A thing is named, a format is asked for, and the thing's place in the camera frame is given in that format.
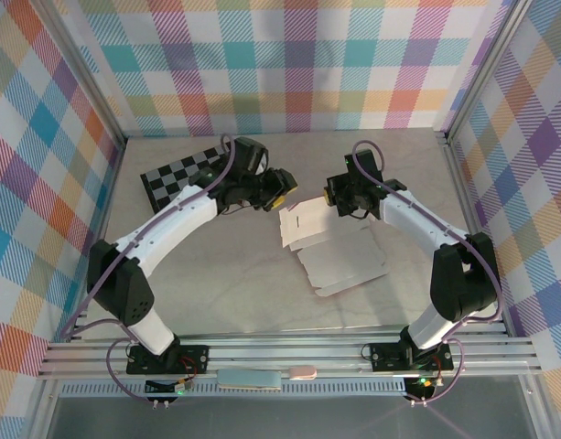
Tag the aluminium frame rail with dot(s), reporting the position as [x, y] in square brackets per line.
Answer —
[284, 354]

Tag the light blue flat pad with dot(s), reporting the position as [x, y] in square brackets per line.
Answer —
[250, 379]

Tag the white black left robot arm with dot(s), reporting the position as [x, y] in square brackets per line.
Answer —
[170, 224]

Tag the small pink oval object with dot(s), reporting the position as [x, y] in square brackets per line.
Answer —
[302, 371]

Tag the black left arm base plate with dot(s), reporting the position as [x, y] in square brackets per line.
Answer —
[193, 354]

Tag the aluminium corner post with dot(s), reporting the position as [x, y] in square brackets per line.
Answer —
[490, 64]
[85, 68]

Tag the black grey checkerboard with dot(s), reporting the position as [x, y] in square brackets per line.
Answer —
[170, 183]

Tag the grey metal panel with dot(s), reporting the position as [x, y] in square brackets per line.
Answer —
[284, 420]

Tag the small electronics board green light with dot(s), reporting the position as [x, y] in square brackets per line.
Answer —
[179, 388]
[424, 383]

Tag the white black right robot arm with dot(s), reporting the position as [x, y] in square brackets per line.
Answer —
[417, 219]

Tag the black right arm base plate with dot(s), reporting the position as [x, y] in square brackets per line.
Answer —
[385, 356]

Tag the pink white paper box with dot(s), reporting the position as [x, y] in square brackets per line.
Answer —
[335, 265]

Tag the aluminium table side rail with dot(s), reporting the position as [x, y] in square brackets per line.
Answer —
[467, 208]

